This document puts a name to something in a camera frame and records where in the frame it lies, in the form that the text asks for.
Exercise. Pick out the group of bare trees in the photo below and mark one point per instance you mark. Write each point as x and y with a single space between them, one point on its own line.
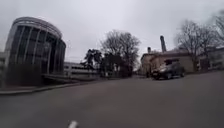
193 40

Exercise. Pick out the yellow building with chimney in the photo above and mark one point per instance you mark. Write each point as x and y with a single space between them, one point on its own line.
176 60

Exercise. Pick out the dark car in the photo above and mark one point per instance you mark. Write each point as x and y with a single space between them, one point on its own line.
168 70

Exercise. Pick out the round glass building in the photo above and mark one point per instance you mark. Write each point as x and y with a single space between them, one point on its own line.
33 46

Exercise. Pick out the white banded low building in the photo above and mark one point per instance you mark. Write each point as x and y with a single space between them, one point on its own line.
80 70

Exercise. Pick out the robot's own part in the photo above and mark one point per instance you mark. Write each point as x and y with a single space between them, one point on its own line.
72 124

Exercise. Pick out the grey kerbed pavement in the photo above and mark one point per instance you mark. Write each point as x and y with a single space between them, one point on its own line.
33 89

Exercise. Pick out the grey asphalt road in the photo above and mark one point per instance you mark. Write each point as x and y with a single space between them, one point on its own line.
133 103

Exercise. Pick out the group of dark trees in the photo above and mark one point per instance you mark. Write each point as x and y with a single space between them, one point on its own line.
116 56

